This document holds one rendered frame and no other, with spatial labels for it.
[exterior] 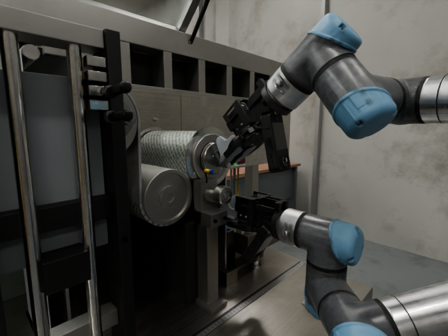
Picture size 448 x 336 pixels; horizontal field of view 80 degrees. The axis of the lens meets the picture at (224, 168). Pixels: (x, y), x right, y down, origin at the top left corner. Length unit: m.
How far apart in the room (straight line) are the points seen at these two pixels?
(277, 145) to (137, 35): 0.61
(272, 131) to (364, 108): 0.17
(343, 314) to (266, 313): 0.25
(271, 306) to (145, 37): 0.85
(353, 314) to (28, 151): 0.48
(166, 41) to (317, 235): 0.77
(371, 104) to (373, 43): 3.18
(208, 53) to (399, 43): 2.66
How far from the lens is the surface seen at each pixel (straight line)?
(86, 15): 0.90
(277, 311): 0.71
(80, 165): 0.37
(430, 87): 0.51
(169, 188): 0.58
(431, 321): 0.51
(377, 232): 3.62
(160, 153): 0.70
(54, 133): 0.38
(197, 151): 0.60
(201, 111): 1.05
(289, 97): 0.49
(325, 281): 0.56
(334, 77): 0.44
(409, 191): 3.42
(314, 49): 0.47
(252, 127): 0.53
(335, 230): 0.53
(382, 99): 0.42
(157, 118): 0.91
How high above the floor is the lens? 1.32
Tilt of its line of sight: 9 degrees down
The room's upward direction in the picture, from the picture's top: straight up
